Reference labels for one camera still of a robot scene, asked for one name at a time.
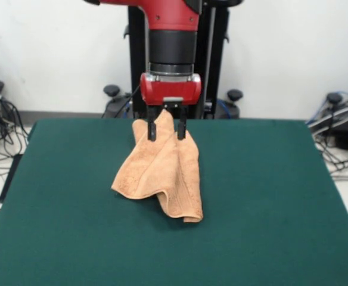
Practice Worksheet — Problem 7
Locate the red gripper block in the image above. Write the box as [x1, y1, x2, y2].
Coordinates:
[140, 72, 202, 142]

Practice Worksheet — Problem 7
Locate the brown terry towel with label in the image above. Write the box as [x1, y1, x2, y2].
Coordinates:
[111, 109, 204, 223]

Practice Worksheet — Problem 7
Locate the long black floor bar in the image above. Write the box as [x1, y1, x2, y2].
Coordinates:
[0, 154, 23, 203]

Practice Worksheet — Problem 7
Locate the dark green table cloth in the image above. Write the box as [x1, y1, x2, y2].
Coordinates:
[0, 119, 348, 286]

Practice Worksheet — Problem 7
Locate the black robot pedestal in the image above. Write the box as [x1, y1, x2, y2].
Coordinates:
[102, 0, 243, 120]

